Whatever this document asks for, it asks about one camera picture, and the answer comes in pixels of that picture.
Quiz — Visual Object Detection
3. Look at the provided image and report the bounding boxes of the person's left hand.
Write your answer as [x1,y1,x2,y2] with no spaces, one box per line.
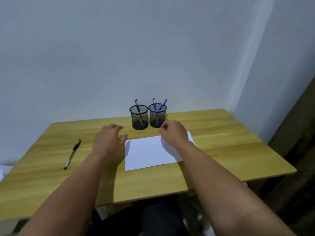
[92,123,128,165]

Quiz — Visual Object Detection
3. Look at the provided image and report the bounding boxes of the person's right hand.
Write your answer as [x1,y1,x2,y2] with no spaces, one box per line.
[159,120,195,152]

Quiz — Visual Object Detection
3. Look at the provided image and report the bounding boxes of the person's right forearm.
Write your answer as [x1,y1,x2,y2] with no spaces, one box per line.
[176,142,297,236]

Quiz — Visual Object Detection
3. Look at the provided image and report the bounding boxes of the person's left forearm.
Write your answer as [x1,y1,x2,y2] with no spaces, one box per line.
[18,150,125,236]

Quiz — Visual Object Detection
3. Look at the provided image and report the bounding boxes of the black mesh pen holder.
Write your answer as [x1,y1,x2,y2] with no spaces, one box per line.
[148,103,167,128]
[129,105,149,130]

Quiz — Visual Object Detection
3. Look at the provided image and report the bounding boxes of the white paper sheet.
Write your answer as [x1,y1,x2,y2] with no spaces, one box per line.
[125,131,196,171]

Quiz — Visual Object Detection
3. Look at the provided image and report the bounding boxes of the black pen with silver clip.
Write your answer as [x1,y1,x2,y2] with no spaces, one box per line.
[135,99,144,127]

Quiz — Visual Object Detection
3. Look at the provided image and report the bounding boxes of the black capped pen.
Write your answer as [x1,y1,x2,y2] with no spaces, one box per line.
[63,139,82,170]

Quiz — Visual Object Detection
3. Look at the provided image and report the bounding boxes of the person's dark trousers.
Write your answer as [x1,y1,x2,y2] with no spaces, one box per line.
[87,195,193,236]

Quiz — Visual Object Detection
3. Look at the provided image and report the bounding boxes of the dark brown curtain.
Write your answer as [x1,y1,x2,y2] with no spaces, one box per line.
[246,76,315,236]

